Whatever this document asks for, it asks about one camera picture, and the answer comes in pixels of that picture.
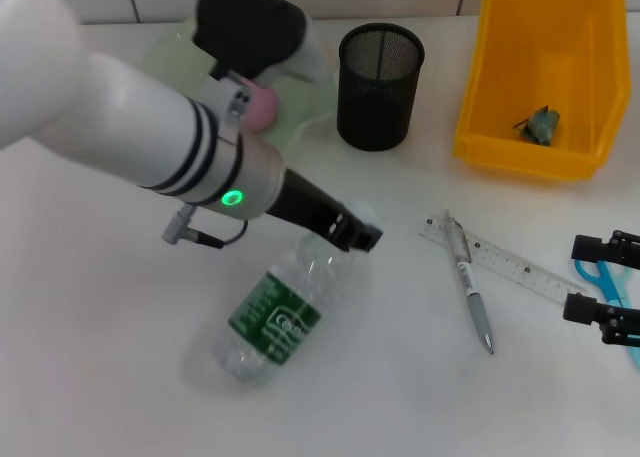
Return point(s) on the green glass fruit plate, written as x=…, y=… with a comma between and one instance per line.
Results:
x=300, y=102

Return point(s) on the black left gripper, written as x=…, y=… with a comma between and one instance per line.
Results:
x=305, y=204

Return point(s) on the yellow plastic bin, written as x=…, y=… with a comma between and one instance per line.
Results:
x=500, y=52

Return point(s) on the blue teal scissors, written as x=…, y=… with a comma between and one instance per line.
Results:
x=600, y=273

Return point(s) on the clear grey ballpoint pen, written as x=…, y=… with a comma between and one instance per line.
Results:
x=470, y=282

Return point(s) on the clear water bottle green label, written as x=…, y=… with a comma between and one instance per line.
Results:
x=280, y=317

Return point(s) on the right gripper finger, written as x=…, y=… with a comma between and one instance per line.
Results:
x=590, y=248
x=582, y=308

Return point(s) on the transparent plastic ruler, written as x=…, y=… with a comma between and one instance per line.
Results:
x=500, y=262

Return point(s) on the black mesh pen holder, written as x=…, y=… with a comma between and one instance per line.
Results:
x=380, y=102

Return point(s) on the green plastic wrapper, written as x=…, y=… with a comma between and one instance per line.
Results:
x=540, y=124

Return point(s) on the pink peach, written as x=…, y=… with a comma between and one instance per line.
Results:
x=264, y=108

